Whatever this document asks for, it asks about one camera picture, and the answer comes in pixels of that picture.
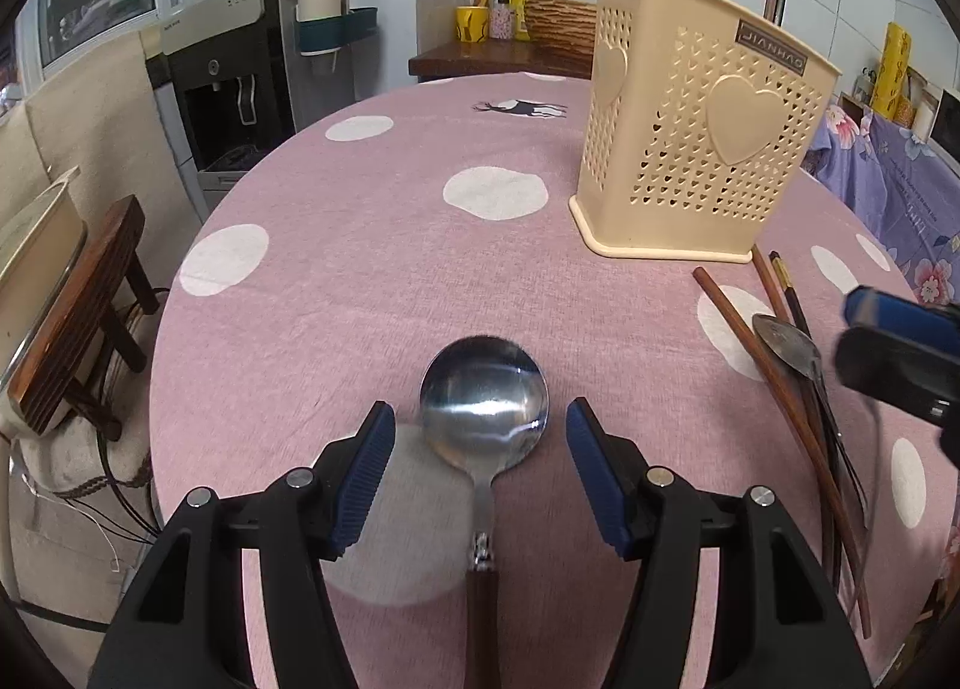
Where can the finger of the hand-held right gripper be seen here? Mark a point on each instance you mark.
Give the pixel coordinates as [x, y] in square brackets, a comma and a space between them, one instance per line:
[900, 318]
[892, 374]

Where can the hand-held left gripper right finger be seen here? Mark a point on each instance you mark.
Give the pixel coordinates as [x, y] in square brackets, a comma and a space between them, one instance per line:
[592, 471]

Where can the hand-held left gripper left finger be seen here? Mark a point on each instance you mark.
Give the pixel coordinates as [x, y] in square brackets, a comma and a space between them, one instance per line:
[367, 471]

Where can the beige plastic utensil holder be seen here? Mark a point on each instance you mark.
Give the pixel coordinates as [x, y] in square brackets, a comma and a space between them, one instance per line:
[675, 134]

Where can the purple floral cloth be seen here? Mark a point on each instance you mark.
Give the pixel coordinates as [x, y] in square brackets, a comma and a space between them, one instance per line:
[885, 194]

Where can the pink polka dot tablecloth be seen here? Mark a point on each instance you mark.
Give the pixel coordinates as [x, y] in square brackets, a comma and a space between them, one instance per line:
[337, 284]

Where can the white microwave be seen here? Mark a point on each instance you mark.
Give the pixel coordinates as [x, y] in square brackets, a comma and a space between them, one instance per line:
[946, 127]

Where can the yellow roll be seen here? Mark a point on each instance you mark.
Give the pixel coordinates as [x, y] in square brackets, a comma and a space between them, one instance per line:
[892, 70]

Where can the dark wooden chair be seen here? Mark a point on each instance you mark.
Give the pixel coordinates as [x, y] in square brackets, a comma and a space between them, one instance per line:
[75, 307]

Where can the cream electric cooking pot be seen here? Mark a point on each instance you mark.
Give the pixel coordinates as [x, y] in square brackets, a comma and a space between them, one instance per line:
[37, 247]

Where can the beige cloth cover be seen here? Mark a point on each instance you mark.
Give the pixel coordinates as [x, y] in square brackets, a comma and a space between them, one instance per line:
[97, 134]

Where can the water dispenser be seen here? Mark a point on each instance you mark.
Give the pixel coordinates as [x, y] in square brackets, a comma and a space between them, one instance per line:
[225, 59]

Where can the striped wicker basin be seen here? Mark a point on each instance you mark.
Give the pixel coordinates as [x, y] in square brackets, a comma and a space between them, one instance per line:
[559, 29]

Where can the yellow mug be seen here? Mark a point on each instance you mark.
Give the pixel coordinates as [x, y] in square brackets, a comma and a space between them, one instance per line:
[472, 24]

